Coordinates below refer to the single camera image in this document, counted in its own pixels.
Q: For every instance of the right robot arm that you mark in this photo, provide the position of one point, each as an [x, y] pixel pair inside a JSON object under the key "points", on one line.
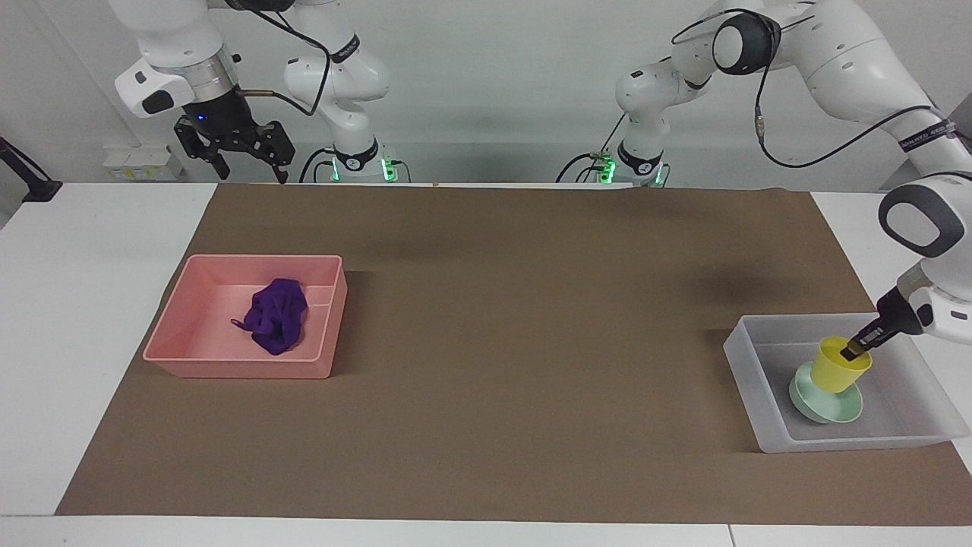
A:
{"points": [[342, 72]]}

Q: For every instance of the light green plastic bowl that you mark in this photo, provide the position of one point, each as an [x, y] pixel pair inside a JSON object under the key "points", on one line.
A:
{"points": [[824, 406]]}

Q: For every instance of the black stand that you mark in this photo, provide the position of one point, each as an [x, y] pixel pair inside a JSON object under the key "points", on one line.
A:
{"points": [[26, 178]]}

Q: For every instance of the white wall socket box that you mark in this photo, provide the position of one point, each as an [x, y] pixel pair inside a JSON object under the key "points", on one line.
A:
{"points": [[140, 163]]}

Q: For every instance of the pink plastic bin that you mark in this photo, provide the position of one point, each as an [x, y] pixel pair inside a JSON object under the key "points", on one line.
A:
{"points": [[228, 346]]}

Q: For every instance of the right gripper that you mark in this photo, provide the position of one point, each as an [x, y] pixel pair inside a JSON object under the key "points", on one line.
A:
{"points": [[224, 112]]}

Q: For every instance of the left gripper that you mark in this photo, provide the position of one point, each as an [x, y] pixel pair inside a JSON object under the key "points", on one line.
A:
{"points": [[901, 311]]}

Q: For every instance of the yellow plastic cup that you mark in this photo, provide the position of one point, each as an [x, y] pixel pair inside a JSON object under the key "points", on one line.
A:
{"points": [[835, 368]]}

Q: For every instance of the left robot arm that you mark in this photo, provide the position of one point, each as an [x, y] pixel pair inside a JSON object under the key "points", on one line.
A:
{"points": [[843, 53]]}

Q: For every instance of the purple crumpled cloth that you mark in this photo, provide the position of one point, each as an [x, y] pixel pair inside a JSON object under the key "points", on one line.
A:
{"points": [[277, 319]]}

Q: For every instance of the translucent white plastic bin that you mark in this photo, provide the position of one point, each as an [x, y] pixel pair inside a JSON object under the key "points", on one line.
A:
{"points": [[904, 414]]}

